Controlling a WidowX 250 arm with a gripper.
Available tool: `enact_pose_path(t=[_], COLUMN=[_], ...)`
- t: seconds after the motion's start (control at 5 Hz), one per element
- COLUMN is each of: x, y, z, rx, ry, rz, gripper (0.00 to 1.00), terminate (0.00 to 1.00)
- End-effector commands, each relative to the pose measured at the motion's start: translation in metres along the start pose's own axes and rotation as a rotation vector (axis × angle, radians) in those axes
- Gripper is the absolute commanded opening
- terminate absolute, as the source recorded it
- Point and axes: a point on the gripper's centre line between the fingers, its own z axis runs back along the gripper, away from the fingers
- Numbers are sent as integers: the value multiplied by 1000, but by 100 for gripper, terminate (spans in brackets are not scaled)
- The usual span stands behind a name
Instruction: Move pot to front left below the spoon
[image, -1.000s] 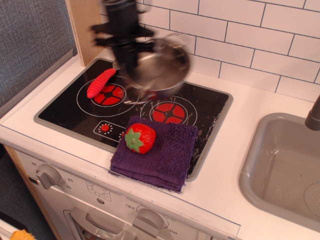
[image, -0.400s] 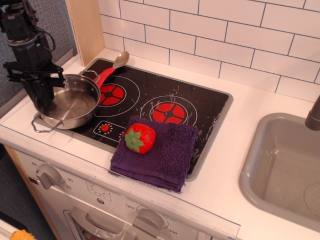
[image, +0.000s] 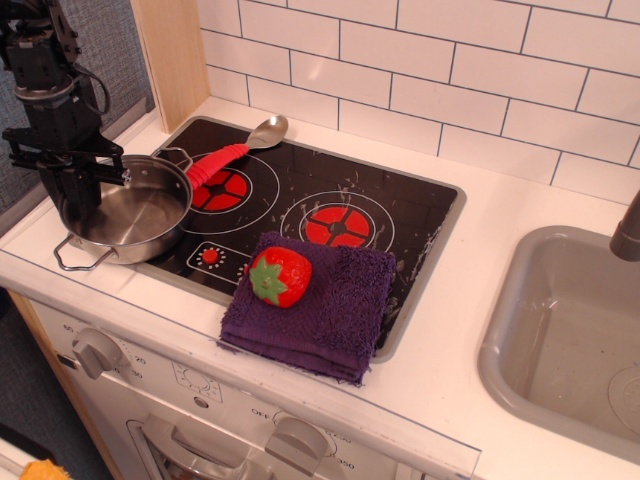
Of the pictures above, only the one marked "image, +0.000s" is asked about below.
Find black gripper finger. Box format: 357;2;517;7
38;167;101;223

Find grey plastic sink basin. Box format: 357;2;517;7
478;226;639;463

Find folded purple towel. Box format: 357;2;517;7
221;232;396;384

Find wooden side post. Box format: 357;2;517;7
131;0;210;133

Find red plastic strawberry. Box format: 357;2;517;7
248;246;313;308

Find orange object at corner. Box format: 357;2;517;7
19;459;71;480

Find black toy stovetop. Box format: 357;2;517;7
145;140;466;362

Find grey oven knob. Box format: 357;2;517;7
265;417;329;476

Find red handled metal spoon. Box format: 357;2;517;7
186;115;289;190

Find grey oven door handle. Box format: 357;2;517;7
140;415;247;479

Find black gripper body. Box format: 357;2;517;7
2;84;125;185

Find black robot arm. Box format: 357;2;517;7
1;1;130;220

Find stainless steel pot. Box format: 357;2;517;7
54;147;193;271

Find grey timer knob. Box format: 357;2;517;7
72;328;123;379

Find grey faucet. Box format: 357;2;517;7
609;192;640;262

